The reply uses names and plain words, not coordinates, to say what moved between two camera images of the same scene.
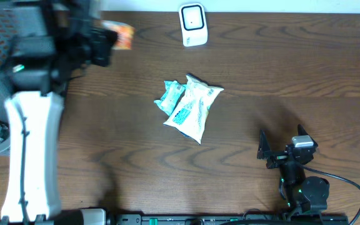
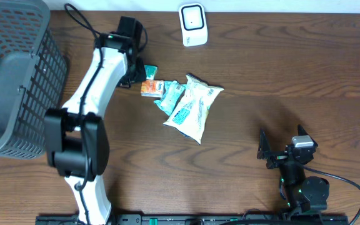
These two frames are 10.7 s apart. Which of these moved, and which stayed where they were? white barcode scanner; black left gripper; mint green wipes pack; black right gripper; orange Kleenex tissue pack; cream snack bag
Moved: orange Kleenex tissue pack; black left gripper
Stayed: black right gripper; white barcode scanner; cream snack bag; mint green wipes pack
